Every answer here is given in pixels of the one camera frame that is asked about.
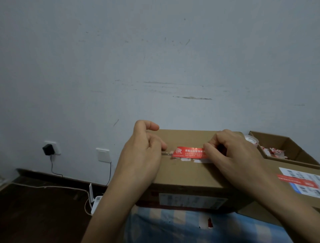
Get clear tape roll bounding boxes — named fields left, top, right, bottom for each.
left=243, top=134, right=259, bottom=146

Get open cardboard box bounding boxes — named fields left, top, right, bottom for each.
left=248, top=130, right=320, bottom=170

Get white label on box side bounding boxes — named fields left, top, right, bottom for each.
left=158, top=192, right=228, bottom=210

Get dark baseboard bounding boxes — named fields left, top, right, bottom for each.
left=16, top=168, right=108, bottom=189

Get red printed tape strip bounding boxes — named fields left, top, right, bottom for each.
left=172, top=146, right=208, bottom=160

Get white wall plate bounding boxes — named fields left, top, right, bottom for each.
left=96, top=148, right=112, bottom=164

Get red tape across label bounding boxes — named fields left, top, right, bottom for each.
left=277, top=174, right=319, bottom=189

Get person's right forearm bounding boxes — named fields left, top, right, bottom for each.
left=250, top=181, right=320, bottom=243

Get white router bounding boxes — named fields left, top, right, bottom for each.
left=89, top=183, right=103, bottom=216

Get white and blue shipping label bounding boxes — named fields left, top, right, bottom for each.
left=278, top=167, right=320, bottom=199

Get person's right hand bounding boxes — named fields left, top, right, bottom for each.
left=203, top=129, right=273, bottom=199

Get white cable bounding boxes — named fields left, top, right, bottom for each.
left=10, top=182, right=93, bottom=216

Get person's left hand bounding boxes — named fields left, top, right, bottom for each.
left=112, top=120, right=168, bottom=194

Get white wall socket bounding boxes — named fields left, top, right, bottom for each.
left=44, top=140, right=61, bottom=155

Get cardboard box with shipping label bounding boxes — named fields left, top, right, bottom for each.
left=237, top=159, right=320, bottom=227

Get black power adapter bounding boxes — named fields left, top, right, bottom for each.
left=42, top=144, right=55, bottom=156

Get large closed cardboard box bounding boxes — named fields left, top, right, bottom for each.
left=136, top=129, right=266, bottom=214

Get person's left forearm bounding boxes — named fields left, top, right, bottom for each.
left=81, top=175, right=151, bottom=243

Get red and white packets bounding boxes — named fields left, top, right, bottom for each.
left=259, top=146, right=288, bottom=160

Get blue checkered bedsheet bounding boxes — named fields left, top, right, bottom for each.
left=123, top=205, right=293, bottom=243

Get black adapter cable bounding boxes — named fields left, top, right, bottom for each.
left=50, top=154, right=63, bottom=177

